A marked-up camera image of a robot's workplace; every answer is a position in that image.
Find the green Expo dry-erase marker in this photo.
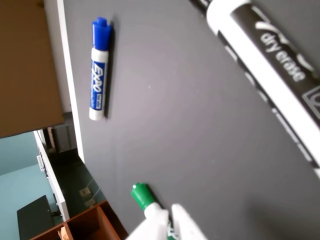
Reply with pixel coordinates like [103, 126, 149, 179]
[130, 182, 177, 240]

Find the brown wooden panel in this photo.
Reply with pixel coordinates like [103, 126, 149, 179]
[0, 0, 66, 139]

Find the blue Expo dry-erase marker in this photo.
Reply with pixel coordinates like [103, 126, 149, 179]
[88, 16, 113, 121]

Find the orange-brown wooden shelf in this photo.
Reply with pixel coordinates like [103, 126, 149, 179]
[29, 199, 130, 240]

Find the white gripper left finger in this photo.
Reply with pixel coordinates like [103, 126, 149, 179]
[124, 211, 170, 240]

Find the black box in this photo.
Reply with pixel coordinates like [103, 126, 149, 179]
[16, 194, 56, 240]

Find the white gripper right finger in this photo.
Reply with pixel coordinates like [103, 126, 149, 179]
[171, 203, 208, 240]

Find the grey rectangular mat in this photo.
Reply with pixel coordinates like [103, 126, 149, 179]
[61, 0, 320, 240]

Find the white shelf board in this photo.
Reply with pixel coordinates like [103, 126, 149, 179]
[33, 129, 71, 222]

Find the black Expo dry-erase marker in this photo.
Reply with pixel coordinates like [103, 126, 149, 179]
[189, 0, 320, 177]

